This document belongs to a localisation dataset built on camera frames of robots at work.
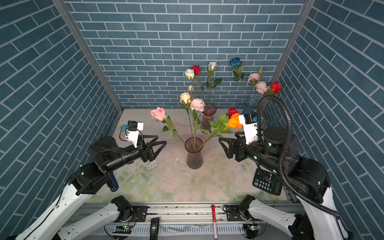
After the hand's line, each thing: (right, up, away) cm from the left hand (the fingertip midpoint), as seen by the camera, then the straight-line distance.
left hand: (162, 141), depth 58 cm
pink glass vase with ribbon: (+20, +13, +31) cm, 39 cm away
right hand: (+23, +3, -6) cm, 24 cm away
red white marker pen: (+22, -41, +12) cm, 48 cm away
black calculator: (+53, -25, +24) cm, 63 cm away
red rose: (+60, +28, +30) cm, 73 cm away
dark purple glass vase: (+12, -13, +31) cm, 35 cm away
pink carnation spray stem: (+52, +28, +30) cm, 66 cm away
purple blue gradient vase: (+49, +19, +41) cm, 67 cm away
